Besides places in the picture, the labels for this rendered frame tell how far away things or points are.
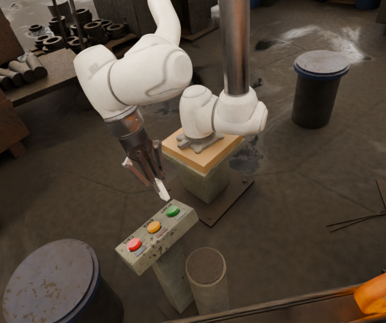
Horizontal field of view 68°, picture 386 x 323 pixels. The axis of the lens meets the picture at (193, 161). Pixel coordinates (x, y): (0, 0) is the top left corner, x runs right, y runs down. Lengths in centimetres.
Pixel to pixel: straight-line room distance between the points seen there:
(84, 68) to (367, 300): 73
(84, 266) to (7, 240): 93
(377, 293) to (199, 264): 46
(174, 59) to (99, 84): 20
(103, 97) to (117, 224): 111
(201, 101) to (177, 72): 70
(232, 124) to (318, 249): 74
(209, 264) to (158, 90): 54
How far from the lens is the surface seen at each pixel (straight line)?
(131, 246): 87
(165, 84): 56
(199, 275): 89
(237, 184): 171
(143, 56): 59
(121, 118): 72
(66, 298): 109
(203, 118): 127
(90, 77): 70
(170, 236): 86
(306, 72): 191
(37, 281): 117
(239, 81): 115
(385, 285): 67
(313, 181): 180
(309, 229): 160
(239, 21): 107
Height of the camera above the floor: 133
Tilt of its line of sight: 45 degrees down
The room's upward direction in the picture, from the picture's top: 10 degrees counter-clockwise
